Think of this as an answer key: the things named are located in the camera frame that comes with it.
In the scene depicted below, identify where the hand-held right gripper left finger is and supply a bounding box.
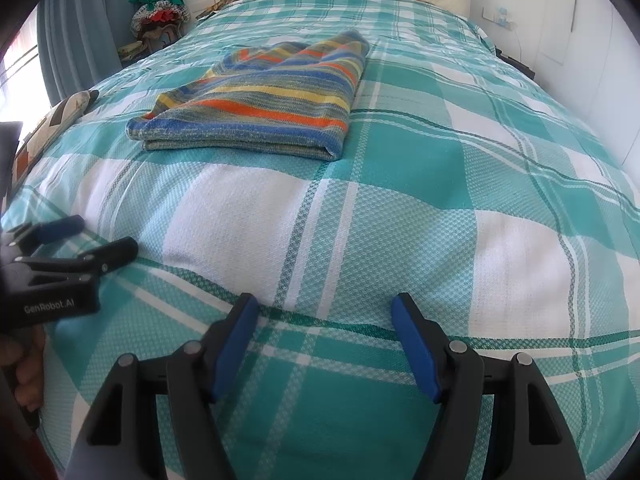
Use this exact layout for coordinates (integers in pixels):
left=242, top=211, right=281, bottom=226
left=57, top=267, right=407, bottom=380
left=65, top=291, right=261, bottom=480

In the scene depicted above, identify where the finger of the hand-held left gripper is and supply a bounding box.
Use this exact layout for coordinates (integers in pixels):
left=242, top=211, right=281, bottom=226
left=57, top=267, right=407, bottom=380
left=15, top=236, right=140, bottom=279
left=5, top=214, right=87, bottom=257

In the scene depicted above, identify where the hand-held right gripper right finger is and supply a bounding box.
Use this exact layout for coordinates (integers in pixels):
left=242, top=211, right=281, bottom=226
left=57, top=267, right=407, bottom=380
left=391, top=292, right=586, bottom=480

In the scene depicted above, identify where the striped knit sweater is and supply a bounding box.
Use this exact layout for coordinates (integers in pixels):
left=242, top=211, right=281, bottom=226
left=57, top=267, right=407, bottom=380
left=126, top=30, right=371, bottom=162

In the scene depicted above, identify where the pile of clothes by curtain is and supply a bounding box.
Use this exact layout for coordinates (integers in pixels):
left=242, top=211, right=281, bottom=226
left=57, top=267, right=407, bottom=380
left=131, top=2, right=191, bottom=41

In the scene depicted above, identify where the person's left hand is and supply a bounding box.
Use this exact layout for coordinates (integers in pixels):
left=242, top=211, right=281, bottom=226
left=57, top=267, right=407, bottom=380
left=0, top=329, right=48, bottom=411

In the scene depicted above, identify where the patterned pillow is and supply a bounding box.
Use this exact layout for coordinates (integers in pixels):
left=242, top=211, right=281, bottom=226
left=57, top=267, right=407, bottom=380
left=14, top=89, right=101, bottom=182

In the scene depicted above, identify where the teal plaid blanket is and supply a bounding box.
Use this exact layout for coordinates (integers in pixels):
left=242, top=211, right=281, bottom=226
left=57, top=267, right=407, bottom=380
left=0, top=0, right=640, bottom=480

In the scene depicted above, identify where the window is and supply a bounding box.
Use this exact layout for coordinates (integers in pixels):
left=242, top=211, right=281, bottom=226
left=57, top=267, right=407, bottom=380
left=0, top=22, right=42, bottom=128

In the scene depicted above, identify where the person's red clothing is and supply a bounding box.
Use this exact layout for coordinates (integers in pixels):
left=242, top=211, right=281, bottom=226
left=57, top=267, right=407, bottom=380
left=0, top=400, right=67, bottom=480

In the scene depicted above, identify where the yellowish cloth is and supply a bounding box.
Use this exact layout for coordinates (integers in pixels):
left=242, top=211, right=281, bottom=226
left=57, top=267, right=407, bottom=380
left=117, top=40, right=152, bottom=64

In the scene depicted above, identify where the blue-grey curtain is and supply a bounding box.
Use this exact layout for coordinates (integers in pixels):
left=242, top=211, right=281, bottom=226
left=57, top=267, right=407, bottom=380
left=35, top=0, right=162, bottom=107

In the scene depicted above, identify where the black bedside item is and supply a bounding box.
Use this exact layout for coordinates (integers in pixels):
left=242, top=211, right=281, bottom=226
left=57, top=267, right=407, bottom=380
left=495, top=47, right=537, bottom=82

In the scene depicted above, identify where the wall outlet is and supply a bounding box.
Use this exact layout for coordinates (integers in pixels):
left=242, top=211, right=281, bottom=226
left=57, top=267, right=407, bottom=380
left=481, top=5, right=517, bottom=29

